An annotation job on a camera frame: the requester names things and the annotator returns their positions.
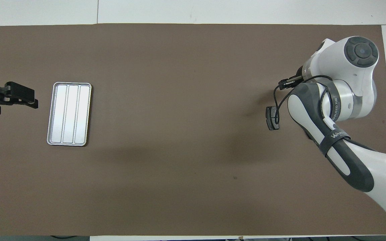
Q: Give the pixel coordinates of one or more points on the brown table mat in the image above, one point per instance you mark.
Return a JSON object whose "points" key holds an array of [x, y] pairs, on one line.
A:
{"points": [[179, 134]]}

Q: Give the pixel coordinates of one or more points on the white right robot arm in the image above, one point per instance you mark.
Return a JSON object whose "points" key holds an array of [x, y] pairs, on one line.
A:
{"points": [[347, 67]]}

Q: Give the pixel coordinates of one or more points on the short dark brake pad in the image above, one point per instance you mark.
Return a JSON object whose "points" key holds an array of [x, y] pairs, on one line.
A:
{"points": [[272, 120]]}

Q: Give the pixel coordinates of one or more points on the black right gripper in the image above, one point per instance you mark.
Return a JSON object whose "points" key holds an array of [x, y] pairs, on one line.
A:
{"points": [[301, 73]]}

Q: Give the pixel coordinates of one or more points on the silver metal tray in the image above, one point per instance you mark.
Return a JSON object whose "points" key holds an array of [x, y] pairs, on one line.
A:
{"points": [[69, 113]]}

